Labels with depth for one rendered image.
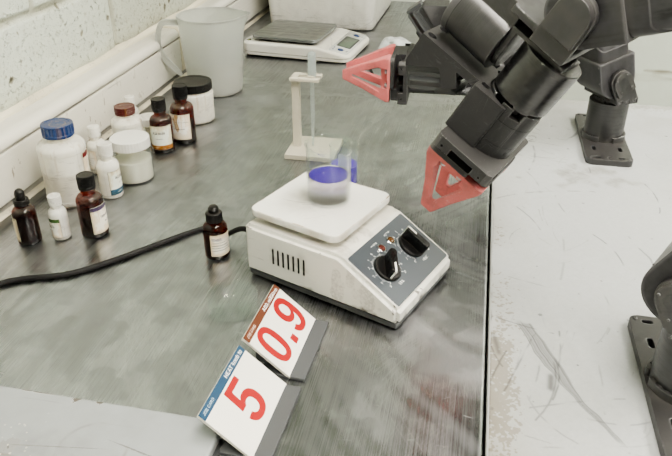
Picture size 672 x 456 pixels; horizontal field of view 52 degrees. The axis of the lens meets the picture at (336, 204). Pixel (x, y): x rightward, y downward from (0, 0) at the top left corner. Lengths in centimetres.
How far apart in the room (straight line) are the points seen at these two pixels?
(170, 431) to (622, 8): 50
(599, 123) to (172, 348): 78
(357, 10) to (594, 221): 102
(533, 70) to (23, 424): 53
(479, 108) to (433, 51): 7
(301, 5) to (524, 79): 128
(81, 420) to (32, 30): 65
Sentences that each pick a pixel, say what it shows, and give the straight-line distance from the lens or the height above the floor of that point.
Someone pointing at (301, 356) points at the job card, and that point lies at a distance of 69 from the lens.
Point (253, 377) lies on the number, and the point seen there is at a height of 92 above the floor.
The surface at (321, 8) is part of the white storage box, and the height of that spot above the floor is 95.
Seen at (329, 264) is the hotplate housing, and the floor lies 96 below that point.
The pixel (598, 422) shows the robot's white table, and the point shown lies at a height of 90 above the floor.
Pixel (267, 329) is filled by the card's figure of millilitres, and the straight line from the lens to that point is 69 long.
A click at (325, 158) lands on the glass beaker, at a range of 74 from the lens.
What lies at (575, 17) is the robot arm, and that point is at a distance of 58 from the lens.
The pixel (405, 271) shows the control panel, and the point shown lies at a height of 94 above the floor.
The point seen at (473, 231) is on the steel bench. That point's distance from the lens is 91.
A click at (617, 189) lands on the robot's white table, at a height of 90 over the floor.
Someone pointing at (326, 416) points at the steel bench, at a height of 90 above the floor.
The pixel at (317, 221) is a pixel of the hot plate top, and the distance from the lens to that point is 74.
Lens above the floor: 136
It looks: 29 degrees down
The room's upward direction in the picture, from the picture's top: straight up
